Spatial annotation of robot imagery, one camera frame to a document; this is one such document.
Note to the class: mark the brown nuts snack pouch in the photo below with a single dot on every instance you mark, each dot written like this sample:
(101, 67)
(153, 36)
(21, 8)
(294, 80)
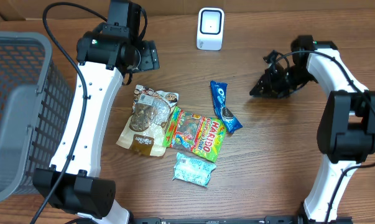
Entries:
(144, 131)

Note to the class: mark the teal snack packet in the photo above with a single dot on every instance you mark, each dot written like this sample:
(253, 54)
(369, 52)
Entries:
(193, 170)

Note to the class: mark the white barcode scanner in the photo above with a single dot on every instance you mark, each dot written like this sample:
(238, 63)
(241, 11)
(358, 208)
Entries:
(210, 28)

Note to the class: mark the grey plastic mesh basket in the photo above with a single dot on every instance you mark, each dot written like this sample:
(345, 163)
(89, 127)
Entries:
(35, 102)

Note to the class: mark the blue Oreo cookie pack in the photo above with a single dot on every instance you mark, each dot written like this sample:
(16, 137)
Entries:
(218, 91)

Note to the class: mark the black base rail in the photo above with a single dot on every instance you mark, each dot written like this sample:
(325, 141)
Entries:
(237, 220)

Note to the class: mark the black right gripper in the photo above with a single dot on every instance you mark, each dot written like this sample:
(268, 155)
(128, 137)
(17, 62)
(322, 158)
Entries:
(270, 87)

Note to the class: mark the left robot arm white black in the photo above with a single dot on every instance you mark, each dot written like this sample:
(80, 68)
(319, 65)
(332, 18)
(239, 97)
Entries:
(107, 57)

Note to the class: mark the green Haribo gummy bag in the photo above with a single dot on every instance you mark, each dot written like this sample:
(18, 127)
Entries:
(195, 133)

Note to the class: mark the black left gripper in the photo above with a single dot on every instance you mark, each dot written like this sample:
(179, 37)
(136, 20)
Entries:
(150, 59)

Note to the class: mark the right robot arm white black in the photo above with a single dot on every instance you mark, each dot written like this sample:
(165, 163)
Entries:
(346, 133)

